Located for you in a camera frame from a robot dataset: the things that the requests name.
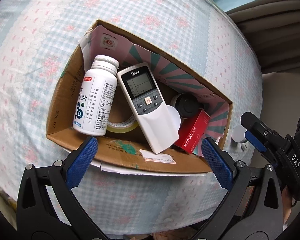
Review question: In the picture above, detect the beige curtain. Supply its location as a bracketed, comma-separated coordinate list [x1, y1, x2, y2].
[227, 0, 300, 74]

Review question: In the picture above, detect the white round lid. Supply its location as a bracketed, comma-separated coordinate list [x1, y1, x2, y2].
[166, 105, 181, 131]

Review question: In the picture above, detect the small white black jar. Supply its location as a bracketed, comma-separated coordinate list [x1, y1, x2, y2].
[231, 125, 248, 151]

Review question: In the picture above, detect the cardboard box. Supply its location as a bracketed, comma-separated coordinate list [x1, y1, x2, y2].
[46, 20, 232, 174]

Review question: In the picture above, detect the red Marubi box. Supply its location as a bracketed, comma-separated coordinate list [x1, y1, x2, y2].
[174, 109, 210, 154]

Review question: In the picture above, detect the black round jar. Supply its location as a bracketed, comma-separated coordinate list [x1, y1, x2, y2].
[171, 93, 199, 119]

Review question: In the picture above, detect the white pill bottle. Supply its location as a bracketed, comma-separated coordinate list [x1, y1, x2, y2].
[72, 55, 119, 137]

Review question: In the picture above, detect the white Midea remote control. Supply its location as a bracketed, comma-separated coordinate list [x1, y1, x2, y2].
[116, 62, 179, 154]

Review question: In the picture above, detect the checkered floral bed sheet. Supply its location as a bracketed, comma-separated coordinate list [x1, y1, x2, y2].
[0, 0, 262, 236]

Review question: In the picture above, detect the clear tape roll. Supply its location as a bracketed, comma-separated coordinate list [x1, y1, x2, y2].
[107, 115, 139, 133]

